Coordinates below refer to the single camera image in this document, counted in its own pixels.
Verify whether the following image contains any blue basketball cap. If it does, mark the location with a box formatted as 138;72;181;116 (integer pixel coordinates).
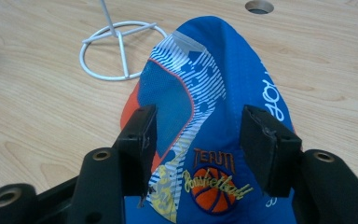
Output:
119;16;297;224

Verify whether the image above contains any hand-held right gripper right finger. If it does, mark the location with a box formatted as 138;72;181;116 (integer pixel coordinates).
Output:
240;105;303;198

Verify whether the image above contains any white wire hat stand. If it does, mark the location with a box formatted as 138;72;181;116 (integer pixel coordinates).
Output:
79;0;169;82

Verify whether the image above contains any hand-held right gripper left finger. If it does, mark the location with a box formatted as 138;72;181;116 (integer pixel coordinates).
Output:
113;104;158;200

